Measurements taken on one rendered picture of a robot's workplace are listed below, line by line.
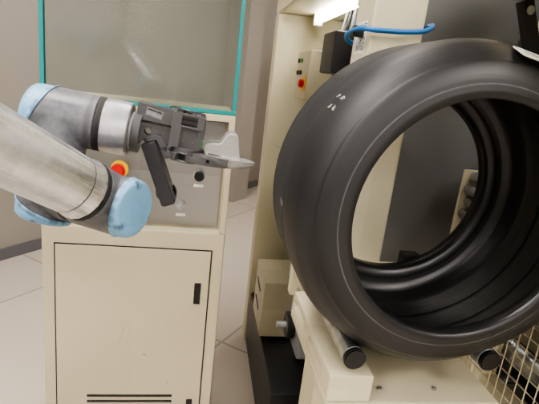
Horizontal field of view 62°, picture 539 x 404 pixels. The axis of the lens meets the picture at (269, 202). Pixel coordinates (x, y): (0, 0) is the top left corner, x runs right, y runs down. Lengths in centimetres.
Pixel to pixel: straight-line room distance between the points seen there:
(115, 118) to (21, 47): 268
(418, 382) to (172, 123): 73
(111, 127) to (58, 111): 8
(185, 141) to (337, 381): 53
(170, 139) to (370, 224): 63
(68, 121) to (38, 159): 21
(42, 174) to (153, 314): 103
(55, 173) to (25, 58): 286
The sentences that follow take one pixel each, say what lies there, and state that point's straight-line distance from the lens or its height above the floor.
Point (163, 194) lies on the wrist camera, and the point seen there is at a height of 118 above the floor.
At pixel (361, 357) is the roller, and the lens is 91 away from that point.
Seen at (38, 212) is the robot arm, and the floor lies 115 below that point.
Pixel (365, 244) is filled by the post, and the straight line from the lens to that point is 122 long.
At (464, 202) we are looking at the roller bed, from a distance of 144.
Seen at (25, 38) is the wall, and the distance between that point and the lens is 344.
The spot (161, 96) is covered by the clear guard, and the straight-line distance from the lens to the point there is 138.
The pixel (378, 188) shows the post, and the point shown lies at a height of 115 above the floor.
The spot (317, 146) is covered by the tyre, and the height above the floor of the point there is 129.
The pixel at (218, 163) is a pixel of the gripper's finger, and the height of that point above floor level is 124.
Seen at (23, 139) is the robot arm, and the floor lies 129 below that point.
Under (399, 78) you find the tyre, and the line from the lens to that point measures 74.
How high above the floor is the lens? 139
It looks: 15 degrees down
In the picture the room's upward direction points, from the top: 7 degrees clockwise
